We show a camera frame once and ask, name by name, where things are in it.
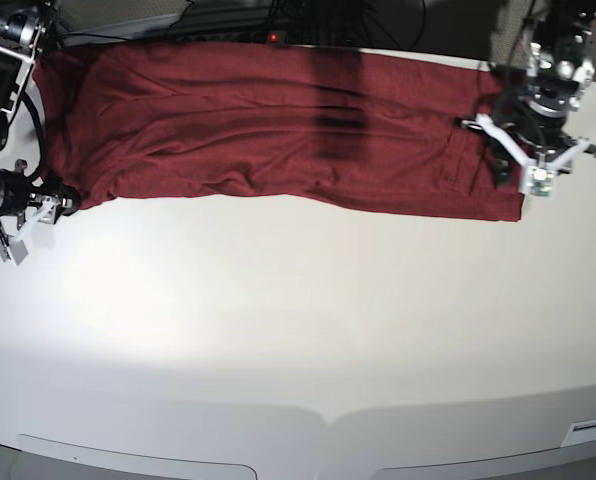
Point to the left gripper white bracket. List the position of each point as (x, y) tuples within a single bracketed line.
[(518, 139)]

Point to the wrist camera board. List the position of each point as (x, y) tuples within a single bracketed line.
[(539, 182), (13, 252)]

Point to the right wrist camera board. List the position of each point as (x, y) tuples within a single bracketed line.
[(13, 252)]

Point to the dark red long-sleeve shirt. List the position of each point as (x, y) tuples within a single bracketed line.
[(363, 131)]

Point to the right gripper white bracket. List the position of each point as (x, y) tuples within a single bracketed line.
[(24, 207)]

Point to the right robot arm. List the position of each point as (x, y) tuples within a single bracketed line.
[(25, 28)]

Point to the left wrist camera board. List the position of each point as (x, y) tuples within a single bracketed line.
[(539, 182)]

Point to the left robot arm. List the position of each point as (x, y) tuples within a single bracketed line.
[(559, 69)]

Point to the white power strip red switch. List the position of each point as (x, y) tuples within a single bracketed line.
[(256, 36)]

